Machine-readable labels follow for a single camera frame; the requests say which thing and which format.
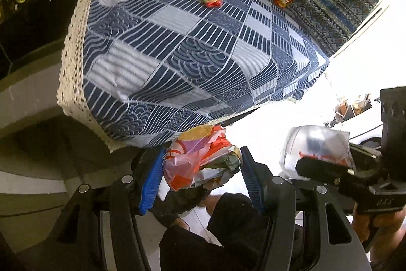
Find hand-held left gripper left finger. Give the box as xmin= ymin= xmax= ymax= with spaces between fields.
xmin=41 ymin=147 xmax=167 ymax=271

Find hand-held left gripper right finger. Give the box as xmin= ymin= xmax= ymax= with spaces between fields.
xmin=239 ymin=146 xmax=371 ymax=271

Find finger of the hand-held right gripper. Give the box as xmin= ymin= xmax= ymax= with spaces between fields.
xmin=349 ymin=141 xmax=383 ymax=161
xmin=295 ymin=155 xmax=359 ymax=192

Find clear plastic foil cup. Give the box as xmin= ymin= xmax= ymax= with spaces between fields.
xmin=279 ymin=125 xmax=356 ymax=179

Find orange pink plastic bag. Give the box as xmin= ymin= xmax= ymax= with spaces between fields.
xmin=163 ymin=125 xmax=245 ymax=192

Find person's right forearm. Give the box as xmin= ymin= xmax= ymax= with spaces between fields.
xmin=369 ymin=225 xmax=406 ymax=271

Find person's right hand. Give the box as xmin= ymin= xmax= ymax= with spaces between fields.
xmin=351 ymin=206 xmax=406 ymax=244

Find grey holder with brown items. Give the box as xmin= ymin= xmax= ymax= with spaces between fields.
xmin=330 ymin=93 xmax=372 ymax=126

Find person's black shorts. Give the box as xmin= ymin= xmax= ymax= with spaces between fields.
xmin=159 ymin=193 xmax=302 ymax=271

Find white refrigerator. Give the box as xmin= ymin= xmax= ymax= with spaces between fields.
xmin=328 ymin=0 xmax=406 ymax=140

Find blue white patterned tablecloth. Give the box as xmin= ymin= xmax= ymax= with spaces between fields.
xmin=57 ymin=0 xmax=330 ymax=152

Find black sink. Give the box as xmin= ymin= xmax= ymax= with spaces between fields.
xmin=0 ymin=0 xmax=86 ymax=78

